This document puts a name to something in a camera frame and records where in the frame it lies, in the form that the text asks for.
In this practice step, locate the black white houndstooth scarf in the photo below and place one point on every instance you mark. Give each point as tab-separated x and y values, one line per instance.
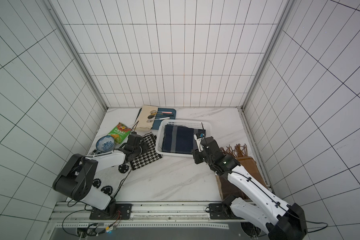
150	156

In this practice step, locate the houndstooth cloth with gear prints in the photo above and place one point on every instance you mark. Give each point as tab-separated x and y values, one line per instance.
112	171

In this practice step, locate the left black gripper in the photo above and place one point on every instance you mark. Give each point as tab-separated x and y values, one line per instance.
145	148

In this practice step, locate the blue patterned ceramic bowl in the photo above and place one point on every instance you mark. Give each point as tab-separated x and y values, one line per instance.
105	144

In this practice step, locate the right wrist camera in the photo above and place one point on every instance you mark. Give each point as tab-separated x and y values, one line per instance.
199	136

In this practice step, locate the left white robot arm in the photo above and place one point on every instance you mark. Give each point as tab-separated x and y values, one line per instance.
75	179

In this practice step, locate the white plastic perforated basket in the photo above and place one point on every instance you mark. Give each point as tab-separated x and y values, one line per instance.
187	123

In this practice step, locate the metal base rail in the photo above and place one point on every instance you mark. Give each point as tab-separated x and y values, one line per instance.
199	214

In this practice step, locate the spoon with white handle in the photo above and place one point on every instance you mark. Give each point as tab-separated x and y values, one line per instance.
157	119

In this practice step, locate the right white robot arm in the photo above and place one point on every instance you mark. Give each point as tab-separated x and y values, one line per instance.
274	216

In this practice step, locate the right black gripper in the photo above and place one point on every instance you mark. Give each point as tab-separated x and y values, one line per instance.
204	144

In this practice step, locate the green snack bag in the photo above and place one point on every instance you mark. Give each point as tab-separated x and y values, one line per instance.
120	132

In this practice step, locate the teal blue tray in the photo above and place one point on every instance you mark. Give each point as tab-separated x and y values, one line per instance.
156	124

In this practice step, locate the navy grey striped scarf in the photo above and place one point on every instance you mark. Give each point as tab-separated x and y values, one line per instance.
179	139

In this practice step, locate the spoon with red handle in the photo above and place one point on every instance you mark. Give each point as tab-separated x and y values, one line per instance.
160	113

